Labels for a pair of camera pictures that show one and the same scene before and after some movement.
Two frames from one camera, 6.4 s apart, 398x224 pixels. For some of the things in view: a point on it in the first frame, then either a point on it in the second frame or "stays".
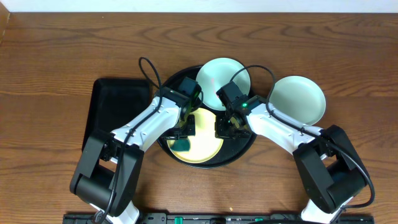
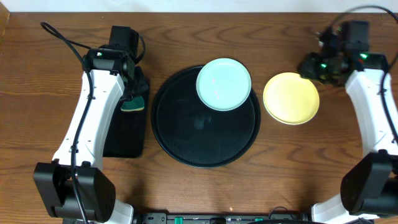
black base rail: (223, 218) stays
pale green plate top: (214, 74) stays
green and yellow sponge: (181, 145) to (135, 104)
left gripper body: (179, 133) to (137, 88)
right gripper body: (224, 127) to (316, 66)
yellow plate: (204, 145) to (289, 99)
